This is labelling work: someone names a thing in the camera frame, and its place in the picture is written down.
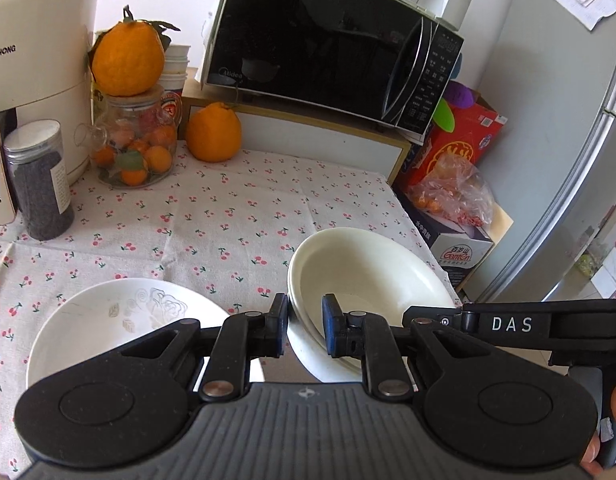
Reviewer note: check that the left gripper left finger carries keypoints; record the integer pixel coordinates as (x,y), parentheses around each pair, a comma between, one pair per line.
(244,337)

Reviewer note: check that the small white speckled bowl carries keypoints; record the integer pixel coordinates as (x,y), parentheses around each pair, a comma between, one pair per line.
(383,272)

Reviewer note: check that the cherry print tablecloth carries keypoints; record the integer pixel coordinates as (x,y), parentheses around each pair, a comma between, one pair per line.
(224,230)

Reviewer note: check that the white rose plate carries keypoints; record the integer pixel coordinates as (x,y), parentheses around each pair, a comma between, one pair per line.
(106,315)

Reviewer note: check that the jar of dark seeds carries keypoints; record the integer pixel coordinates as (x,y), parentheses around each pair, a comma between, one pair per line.
(34,153)

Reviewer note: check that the person's right hand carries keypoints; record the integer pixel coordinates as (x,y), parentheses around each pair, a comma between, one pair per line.
(589,460)

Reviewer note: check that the plastic bag of oranges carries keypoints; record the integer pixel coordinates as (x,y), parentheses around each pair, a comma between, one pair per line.
(454,190)

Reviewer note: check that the silver refrigerator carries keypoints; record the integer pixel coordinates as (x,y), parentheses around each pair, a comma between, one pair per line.
(549,67)

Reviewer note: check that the cream bowl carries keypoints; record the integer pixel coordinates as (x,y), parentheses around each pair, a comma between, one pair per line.
(306,298)

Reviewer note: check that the glass jar of kumquats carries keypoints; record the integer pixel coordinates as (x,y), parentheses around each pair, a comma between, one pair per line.
(131,142)

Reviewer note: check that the red gift box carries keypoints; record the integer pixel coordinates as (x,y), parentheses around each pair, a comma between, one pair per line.
(475,129)

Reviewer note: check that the black microwave oven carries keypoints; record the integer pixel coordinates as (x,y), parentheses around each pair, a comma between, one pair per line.
(387,61)

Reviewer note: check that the stack of paper cups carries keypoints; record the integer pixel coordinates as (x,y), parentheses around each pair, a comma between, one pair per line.
(174,74)

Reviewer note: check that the white wooden framed shelf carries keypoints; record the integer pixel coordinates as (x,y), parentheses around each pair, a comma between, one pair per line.
(274,126)

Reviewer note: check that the Ganten water carton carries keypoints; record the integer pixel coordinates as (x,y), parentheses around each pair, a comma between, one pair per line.
(458,249)

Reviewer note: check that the large orange near microwave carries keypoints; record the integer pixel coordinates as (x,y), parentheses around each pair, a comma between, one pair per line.
(214,133)

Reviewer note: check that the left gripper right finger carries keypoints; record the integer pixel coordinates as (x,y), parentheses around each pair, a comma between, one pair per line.
(368,338)

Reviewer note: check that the white Changhong air fryer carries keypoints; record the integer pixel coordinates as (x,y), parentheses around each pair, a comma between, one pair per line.
(44,74)

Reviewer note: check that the green purple plush toy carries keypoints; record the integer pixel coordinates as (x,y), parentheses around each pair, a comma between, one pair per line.
(456,97)

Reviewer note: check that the large orange on jar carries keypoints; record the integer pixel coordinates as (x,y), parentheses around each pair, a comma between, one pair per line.
(128,59)

